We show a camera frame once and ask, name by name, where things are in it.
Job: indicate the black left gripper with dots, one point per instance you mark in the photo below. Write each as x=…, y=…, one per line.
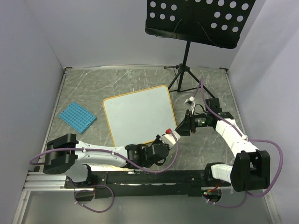
x=158, y=140

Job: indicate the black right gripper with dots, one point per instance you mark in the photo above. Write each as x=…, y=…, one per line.
x=183, y=128

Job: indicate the yellow framed whiteboard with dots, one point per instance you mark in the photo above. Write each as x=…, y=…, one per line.
x=139, y=116

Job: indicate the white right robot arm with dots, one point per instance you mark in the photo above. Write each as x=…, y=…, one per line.
x=251, y=167

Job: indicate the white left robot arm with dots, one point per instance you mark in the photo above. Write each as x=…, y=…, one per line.
x=71, y=157

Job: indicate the blue studded building plate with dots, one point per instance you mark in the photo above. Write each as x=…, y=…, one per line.
x=77, y=117

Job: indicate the black perforated music stand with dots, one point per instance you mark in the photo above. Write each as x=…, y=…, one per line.
x=210, y=22

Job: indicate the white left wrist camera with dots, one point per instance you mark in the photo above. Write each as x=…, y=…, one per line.
x=170, y=138

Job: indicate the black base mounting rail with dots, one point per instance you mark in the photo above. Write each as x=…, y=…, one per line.
x=141, y=183

